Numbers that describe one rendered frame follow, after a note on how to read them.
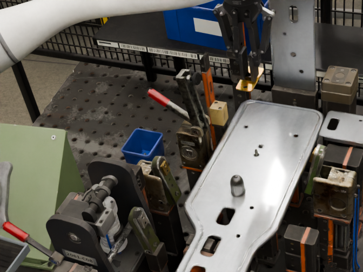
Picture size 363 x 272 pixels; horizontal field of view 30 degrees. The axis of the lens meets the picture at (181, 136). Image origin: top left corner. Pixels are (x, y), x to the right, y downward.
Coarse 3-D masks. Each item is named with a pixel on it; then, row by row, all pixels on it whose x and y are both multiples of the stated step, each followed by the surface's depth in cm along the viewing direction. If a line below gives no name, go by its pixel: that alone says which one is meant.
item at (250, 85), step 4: (248, 68) 151; (260, 68) 150; (248, 72) 148; (260, 72) 149; (248, 76) 147; (260, 76) 148; (240, 80) 148; (244, 80) 148; (248, 80) 148; (256, 80) 147; (240, 84) 147; (244, 84) 147; (248, 84) 147; (252, 84) 146; (236, 88) 146; (240, 88) 146; (244, 88) 146; (248, 88) 146; (252, 88) 145
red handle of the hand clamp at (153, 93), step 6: (150, 90) 163; (150, 96) 163; (156, 96) 163; (162, 96) 163; (162, 102) 163; (168, 102) 163; (168, 108) 164; (174, 108) 163; (180, 108) 164; (180, 114) 163; (186, 114) 163; (186, 120) 164
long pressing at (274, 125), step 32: (256, 128) 170; (288, 128) 168; (224, 160) 163; (256, 160) 161; (288, 160) 160; (192, 192) 156; (224, 192) 155; (256, 192) 154; (288, 192) 152; (192, 224) 149; (256, 224) 147; (192, 256) 142; (224, 256) 141
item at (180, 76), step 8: (184, 72) 156; (176, 80) 156; (184, 80) 154; (192, 80) 153; (200, 80) 155; (184, 88) 155; (192, 88) 158; (184, 96) 157; (192, 96) 160; (192, 104) 158; (200, 104) 161; (192, 112) 160; (200, 112) 163; (192, 120) 161; (200, 120) 164
